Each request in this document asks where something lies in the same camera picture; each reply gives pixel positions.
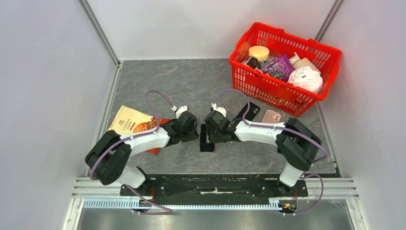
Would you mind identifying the black smartphone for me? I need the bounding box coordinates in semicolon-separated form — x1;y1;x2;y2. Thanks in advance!
200;124;215;153

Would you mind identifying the cassava chips snack bag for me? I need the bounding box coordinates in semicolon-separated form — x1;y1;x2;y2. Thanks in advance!
108;105;157;138

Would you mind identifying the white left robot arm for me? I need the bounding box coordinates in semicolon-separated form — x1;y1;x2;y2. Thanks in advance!
85;111;199;196

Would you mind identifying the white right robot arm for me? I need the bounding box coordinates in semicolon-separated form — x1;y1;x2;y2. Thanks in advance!
204;111;323;196

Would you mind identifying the red plastic shopping basket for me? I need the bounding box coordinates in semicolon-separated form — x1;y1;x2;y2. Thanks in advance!
229;22;342;116

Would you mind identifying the yellow lid jar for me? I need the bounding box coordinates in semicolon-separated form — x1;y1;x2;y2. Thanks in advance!
248;46;270;62

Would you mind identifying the purple snack packet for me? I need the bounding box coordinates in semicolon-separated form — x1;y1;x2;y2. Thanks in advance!
260;54;295;82

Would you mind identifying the white plastic bag item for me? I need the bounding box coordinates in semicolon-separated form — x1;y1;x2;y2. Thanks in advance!
287;66;323;94

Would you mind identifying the beige box in basket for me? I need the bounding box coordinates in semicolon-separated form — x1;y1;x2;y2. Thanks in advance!
293;58;321;73

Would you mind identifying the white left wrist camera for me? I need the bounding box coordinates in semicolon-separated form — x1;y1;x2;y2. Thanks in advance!
171;105;188;119

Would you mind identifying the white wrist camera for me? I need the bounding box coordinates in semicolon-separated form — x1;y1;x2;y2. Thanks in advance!
211;103;226;117
171;105;188;119

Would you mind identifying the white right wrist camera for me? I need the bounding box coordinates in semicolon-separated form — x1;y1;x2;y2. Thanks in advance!
211;103;226;117

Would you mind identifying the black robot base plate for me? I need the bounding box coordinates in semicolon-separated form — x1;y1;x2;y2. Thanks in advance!
135;173;308;205

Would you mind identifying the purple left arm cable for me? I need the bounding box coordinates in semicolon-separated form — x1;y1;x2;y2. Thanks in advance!
89;90;178;182

